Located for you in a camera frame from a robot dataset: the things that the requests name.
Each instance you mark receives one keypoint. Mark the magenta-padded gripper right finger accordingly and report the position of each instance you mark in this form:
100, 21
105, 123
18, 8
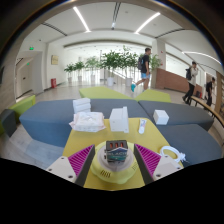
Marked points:
165, 166

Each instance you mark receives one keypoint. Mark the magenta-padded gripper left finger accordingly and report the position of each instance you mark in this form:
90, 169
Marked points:
61, 168

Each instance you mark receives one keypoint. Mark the wide grey sofa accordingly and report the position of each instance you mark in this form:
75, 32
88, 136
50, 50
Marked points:
196, 143

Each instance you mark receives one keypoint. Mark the white tube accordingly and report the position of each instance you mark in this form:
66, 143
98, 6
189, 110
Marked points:
142, 126

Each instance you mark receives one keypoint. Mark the small white box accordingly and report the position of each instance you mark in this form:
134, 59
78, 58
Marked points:
161, 117

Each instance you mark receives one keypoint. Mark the long grey sofa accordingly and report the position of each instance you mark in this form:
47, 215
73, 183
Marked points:
46, 120

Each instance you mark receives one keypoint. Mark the round yellow power strip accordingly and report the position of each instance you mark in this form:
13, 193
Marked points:
113, 174

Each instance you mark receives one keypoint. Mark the grey sofa with box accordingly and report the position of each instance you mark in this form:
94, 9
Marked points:
190, 113

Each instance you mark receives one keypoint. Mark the large white box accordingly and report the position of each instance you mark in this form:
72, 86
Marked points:
118, 121

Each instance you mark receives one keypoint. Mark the stack of white tissue packs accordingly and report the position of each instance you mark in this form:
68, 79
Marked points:
81, 105

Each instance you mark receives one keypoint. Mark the dark grey seat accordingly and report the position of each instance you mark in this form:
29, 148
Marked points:
8, 121

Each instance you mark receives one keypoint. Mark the yellow-green sofa seat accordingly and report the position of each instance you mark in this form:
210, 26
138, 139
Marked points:
100, 92
153, 96

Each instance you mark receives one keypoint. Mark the green bench seat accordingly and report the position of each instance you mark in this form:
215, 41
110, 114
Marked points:
23, 106

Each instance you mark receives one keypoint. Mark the wooden bench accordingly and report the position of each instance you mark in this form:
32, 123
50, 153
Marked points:
203, 103

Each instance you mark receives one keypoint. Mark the red fire extinguisher box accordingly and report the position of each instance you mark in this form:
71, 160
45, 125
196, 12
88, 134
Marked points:
53, 83

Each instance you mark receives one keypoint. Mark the person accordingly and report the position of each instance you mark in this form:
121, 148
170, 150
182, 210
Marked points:
145, 65
191, 83
209, 88

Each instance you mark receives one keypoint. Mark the group of potted plants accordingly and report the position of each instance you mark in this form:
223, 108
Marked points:
111, 61

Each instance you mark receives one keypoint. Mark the green exit sign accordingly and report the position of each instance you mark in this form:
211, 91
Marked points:
31, 48

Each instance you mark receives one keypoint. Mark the ceiling light strips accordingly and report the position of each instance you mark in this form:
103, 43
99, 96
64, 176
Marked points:
81, 19

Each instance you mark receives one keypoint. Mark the framed wall picture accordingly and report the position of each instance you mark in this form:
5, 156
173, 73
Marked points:
54, 60

